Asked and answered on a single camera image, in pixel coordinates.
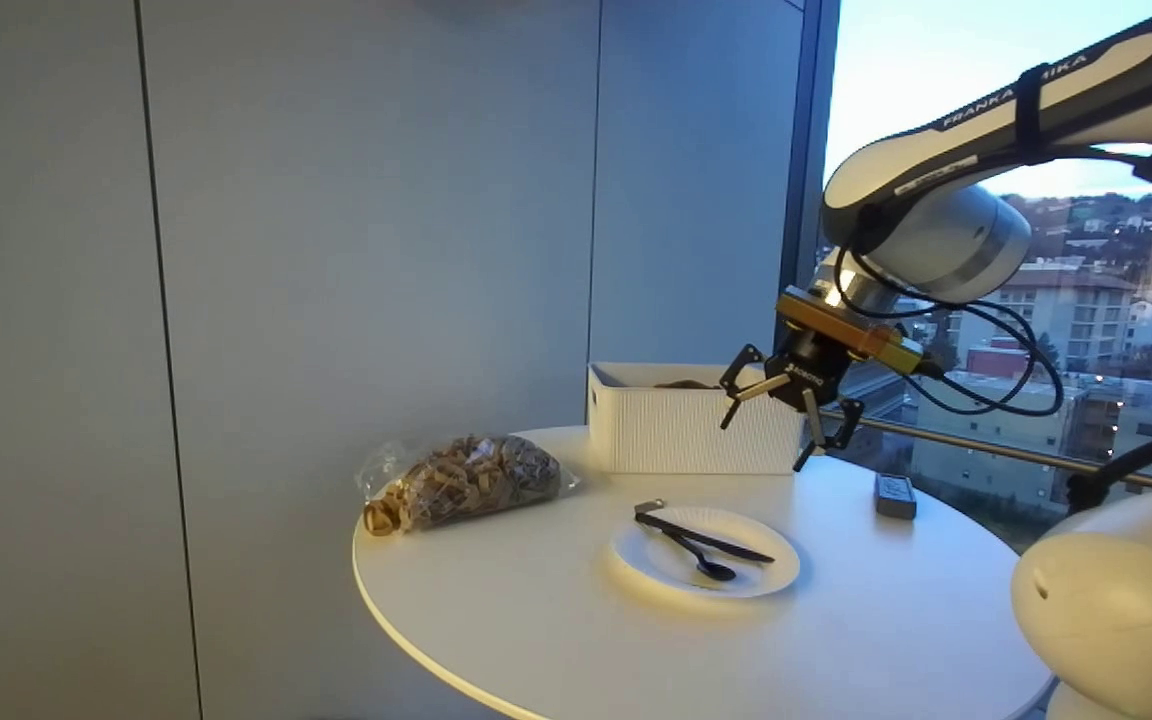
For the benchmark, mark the dark window frame post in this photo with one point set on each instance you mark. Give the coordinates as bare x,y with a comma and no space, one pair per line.
811,163

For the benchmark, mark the white apartment building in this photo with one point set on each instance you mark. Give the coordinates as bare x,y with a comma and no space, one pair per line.
1082,320

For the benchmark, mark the dark item inside basket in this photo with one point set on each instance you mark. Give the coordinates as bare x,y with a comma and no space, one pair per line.
685,386

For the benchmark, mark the white plate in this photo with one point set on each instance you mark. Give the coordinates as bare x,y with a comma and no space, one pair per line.
762,577

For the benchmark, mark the balcony railing bar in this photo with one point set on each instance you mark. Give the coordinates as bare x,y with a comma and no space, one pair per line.
1001,451

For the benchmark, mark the yellow-brown wrist camera box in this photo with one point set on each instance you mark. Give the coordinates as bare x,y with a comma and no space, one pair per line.
850,334

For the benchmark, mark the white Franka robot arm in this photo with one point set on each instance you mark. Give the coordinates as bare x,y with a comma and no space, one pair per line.
948,241

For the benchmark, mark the clear bag of snacks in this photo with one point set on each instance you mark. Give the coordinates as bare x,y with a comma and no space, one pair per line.
468,481

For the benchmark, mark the black plastic knife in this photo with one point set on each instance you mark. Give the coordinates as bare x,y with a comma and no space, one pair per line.
736,550

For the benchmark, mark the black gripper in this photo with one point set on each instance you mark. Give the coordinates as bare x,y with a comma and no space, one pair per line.
818,372

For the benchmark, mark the white rectangular basket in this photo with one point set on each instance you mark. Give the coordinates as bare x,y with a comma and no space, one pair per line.
668,432

